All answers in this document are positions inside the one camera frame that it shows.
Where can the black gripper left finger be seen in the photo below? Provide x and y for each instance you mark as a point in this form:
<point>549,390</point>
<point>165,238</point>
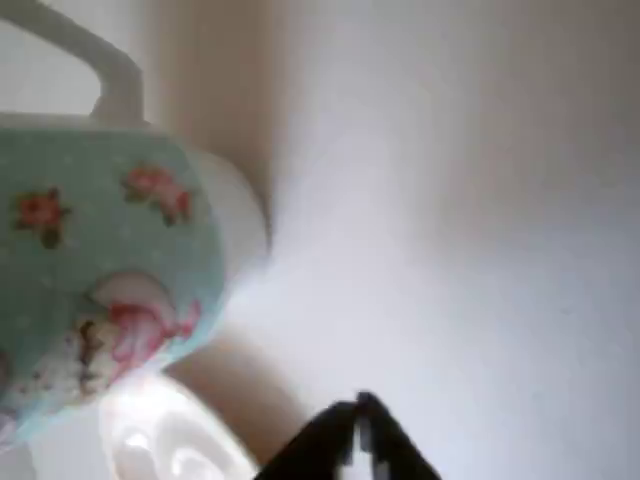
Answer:
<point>320,445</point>

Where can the white ceramic cup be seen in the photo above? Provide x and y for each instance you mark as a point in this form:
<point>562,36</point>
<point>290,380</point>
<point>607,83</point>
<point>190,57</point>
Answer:
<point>105,240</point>

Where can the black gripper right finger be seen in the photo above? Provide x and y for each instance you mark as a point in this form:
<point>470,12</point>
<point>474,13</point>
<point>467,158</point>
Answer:
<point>390,445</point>

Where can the white round saucer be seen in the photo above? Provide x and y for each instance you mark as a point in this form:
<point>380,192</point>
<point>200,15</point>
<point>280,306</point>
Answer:
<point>165,435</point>

